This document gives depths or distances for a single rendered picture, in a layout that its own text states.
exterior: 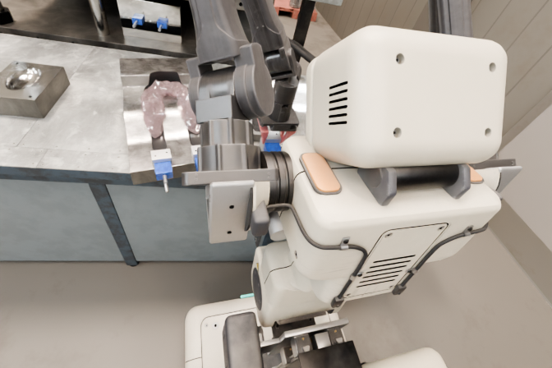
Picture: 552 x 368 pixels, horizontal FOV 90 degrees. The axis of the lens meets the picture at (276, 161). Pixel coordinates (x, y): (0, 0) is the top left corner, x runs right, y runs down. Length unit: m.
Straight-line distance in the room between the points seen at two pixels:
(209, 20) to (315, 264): 0.33
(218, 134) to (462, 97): 0.28
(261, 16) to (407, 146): 0.39
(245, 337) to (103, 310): 0.97
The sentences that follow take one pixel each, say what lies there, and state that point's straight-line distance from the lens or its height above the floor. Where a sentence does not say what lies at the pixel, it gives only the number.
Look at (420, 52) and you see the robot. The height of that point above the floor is 1.38.
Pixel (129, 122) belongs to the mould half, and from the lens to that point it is 0.93.
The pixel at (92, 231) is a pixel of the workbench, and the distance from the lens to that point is 1.36.
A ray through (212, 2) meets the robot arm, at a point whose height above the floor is 1.35.
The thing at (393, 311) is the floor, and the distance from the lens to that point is 1.79.
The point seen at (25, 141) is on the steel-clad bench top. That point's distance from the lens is 1.08.
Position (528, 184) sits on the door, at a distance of 2.40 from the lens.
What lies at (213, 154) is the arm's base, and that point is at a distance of 0.34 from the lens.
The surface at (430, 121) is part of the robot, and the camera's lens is 0.33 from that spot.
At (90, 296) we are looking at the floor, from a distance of 1.63.
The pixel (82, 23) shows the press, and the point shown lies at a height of 0.78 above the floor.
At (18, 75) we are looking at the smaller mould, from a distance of 1.26.
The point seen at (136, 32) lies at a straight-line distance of 1.62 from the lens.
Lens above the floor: 1.47
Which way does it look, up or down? 45 degrees down
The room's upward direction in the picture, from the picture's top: 16 degrees clockwise
